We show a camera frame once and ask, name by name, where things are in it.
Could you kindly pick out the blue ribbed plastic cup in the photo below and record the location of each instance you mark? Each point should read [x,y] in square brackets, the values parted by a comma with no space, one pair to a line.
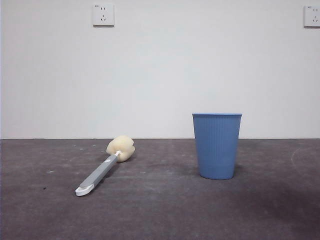
[216,147]

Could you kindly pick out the grey cup brush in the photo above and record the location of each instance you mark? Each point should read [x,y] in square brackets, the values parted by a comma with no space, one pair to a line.
[100,175]

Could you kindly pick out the white wall socket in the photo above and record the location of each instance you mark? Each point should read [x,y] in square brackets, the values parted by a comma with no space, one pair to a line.
[312,16]
[103,15]

